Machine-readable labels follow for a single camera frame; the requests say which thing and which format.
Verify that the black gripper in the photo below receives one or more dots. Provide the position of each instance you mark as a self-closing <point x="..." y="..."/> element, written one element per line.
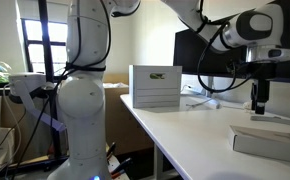
<point x="264" y="71"/>

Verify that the small white box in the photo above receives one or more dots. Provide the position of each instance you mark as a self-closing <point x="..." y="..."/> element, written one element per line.
<point x="268" y="145"/>

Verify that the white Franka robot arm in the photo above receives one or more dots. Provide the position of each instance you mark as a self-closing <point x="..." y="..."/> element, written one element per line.
<point x="81" y="100"/>

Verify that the large white cardboard box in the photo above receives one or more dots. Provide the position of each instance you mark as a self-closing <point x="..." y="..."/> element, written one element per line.
<point x="155" y="93"/>

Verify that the brown cardboard box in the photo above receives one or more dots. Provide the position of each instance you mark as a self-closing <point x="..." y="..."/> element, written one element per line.
<point x="125" y="123"/>

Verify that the small white round object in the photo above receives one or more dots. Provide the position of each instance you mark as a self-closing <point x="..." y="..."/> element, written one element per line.
<point x="248" y="106"/>

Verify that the grey monitor stand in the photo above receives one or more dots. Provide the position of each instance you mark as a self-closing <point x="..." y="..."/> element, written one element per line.
<point x="210" y="86"/>

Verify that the green printed cloth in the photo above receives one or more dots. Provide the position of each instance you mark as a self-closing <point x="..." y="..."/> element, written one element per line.
<point x="157" y="76"/>

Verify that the white desk leg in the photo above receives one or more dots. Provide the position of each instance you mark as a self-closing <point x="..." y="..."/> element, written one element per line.
<point x="158" y="163"/>

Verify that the white crumpled paper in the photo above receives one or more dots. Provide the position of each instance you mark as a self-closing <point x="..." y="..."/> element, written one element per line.
<point x="115" y="85"/>

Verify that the red and black hand tools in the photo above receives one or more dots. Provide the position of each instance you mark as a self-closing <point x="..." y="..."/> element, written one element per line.
<point x="120" y="166"/>

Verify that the black vertical pole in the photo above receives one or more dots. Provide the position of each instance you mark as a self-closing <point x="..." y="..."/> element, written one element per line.
<point x="46" y="40"/>

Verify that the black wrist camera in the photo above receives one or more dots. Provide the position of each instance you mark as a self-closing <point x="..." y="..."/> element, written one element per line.
<point x="242" y="70"/>

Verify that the window with black frame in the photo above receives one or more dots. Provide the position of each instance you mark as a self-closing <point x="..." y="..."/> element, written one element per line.
<point x="35" y="31"/>

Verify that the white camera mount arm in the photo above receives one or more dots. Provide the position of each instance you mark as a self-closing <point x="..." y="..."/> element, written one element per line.
<point x="25" y="83"/>

